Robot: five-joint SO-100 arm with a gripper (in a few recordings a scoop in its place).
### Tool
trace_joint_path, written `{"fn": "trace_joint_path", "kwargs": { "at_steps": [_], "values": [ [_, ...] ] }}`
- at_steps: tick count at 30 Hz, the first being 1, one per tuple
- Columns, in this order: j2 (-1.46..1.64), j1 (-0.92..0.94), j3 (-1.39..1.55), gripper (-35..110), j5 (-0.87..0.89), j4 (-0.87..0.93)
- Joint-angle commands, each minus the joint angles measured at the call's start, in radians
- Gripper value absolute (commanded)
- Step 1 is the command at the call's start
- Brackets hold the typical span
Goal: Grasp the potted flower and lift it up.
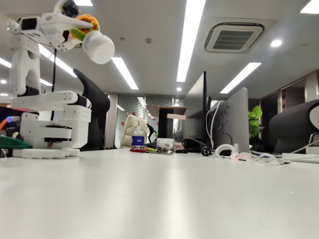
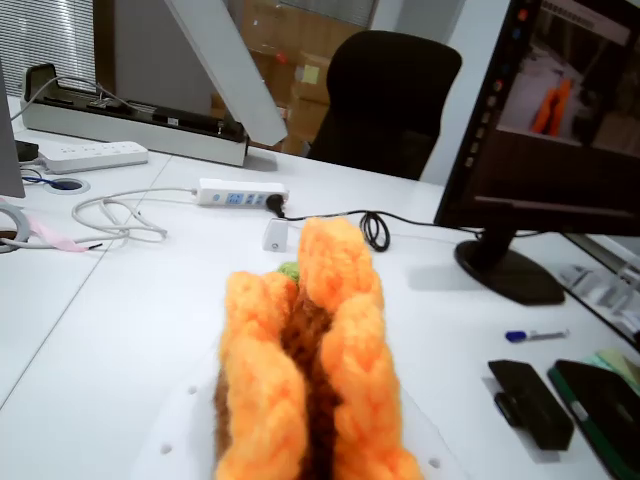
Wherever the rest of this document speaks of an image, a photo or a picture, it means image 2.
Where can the plain white power strip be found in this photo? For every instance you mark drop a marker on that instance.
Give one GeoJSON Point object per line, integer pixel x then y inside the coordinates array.
{"type": "Point", "coordinates": [95, 155]}

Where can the black dock device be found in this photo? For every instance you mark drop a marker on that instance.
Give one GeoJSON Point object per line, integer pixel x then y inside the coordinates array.
{"type": "Point", "coordinates": [37, 80]}

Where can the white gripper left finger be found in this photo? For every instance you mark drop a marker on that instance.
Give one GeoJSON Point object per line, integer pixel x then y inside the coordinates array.
{"type": "Point", "coordinates": [175, 440]}

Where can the yellow note on box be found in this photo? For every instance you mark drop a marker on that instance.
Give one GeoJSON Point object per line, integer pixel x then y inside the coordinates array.
{"type": "Point", "coordinates": [310, 74]}

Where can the crochet sunflower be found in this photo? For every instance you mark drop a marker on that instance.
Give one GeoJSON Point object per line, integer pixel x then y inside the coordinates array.
{"type": "Point", "coordinates": [350, 350]}

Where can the pink ribbon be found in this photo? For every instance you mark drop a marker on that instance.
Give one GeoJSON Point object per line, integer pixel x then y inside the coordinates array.
{"type": "Point", "coordinates": [50, 232]}

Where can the small white adapter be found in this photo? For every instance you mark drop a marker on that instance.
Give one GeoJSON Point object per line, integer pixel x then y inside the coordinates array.
{"type": "Point", "coordinates": [276, 237]}

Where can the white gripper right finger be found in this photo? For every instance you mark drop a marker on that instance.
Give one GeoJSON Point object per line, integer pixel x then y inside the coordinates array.
{"type": "Point", "coordinates": [432, 450]}

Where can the white slanted beam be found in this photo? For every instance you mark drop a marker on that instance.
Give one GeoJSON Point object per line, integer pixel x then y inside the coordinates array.
{"type": "Point", "coordinates": [235, 75]}

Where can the black stapler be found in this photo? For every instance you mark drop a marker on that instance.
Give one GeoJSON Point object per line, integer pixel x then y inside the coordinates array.
{"type": "Point", "coordinates": [530, 400]}

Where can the white power strip blue sockets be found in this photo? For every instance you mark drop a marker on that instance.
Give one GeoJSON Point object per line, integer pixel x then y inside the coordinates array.
{"type": "Point", "coordinates": [210, 192]}

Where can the grey monitor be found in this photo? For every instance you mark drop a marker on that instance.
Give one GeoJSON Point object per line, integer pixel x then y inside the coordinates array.
{"type": "Point", "coordinates": [10, 150]}

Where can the black office chair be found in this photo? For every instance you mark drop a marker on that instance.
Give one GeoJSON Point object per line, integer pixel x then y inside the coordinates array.
{"type": "Point", "coordinates": [385, 100]}

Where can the black computer monitor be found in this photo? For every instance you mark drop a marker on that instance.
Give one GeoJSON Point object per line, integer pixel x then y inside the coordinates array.
{"type": "Point", "coordinates": [540, 175]}

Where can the long black bar device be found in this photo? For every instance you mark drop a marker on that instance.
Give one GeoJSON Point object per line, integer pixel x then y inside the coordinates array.
{"type": "Point", "coordinates": [200, 125]}

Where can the small black adapter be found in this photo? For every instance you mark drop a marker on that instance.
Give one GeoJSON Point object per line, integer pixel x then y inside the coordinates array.
{"type": "Point", "coordinates": [26, 149]}

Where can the pale green sticky notes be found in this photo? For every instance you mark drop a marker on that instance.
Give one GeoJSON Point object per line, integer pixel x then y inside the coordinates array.
{"type": "Point", "coordinates": [617, 360]}

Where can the window blinds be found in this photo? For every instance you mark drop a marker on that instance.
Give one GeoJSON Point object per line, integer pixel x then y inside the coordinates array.
{"type": "Point", "coordinates": [45, 40]}
{"type": "Point", "coordinates": [325, 7]}

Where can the blue capped marker pen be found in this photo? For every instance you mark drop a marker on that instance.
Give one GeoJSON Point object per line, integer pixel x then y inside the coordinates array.
{"type": "Point", "coordinates": [545, 334]}

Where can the round desk grommet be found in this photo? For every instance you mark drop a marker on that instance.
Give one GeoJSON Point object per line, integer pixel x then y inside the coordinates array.
{"type": "Point", "coordinates": [65, 185]}

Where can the black phone green case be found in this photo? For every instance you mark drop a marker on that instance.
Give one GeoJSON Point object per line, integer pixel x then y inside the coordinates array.
{"type": "Point", "coordinates": [600, 410]}

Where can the clear acrylic stand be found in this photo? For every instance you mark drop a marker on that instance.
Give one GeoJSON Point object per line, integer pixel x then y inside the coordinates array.
{"type": "Point", "coordinates": [600, 290]}

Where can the grey tape roll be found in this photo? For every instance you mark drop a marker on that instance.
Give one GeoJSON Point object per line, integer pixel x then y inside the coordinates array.
{"type": "Point", "coordinates": [15, 215]}

